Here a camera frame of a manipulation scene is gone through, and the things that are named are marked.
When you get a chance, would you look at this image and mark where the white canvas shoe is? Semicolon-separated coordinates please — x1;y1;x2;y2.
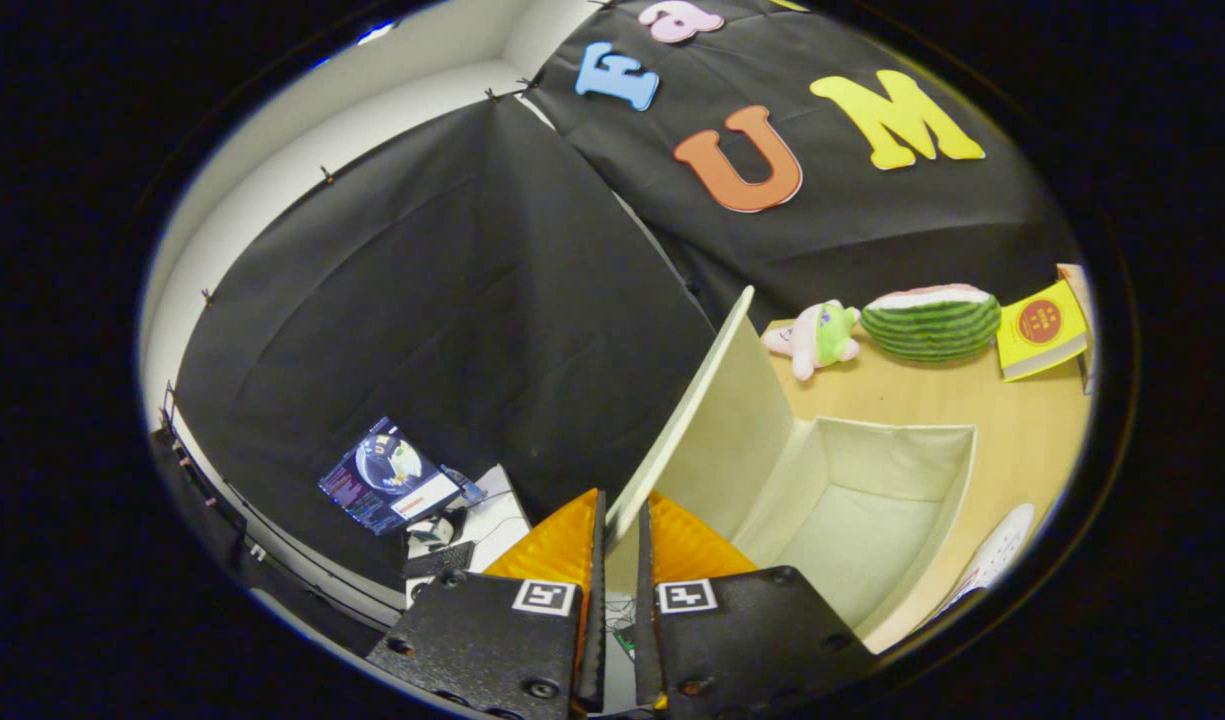
937;503;1036;621

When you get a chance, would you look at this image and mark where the yellow book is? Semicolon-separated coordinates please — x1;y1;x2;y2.
995;280;1090;383

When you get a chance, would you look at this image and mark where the black backdrop cloth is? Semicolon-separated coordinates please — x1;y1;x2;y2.
172;0;1083;591

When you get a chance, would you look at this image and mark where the pink green plush toy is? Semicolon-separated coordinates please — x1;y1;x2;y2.
762;300;863;382

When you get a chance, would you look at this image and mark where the black keyboard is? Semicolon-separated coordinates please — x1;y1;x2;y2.
404;540;476;581

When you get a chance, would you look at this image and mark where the watermelon slice plush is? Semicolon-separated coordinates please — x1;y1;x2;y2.
860;283;1003;363

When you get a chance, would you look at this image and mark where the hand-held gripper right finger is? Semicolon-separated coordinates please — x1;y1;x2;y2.
634;490;878;720

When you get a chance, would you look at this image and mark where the globe print poster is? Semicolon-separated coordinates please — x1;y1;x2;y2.
318;417;465;537

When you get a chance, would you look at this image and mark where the white desk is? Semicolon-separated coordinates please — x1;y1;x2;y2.
404;463;533;609

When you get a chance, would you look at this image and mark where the tan cover book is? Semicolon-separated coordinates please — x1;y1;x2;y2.
1057;263;1098;396

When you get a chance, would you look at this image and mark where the beige fabric storage box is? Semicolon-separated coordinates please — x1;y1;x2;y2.
605;286;978;656

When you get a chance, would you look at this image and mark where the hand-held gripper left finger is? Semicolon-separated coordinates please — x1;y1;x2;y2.
367;488;608;720

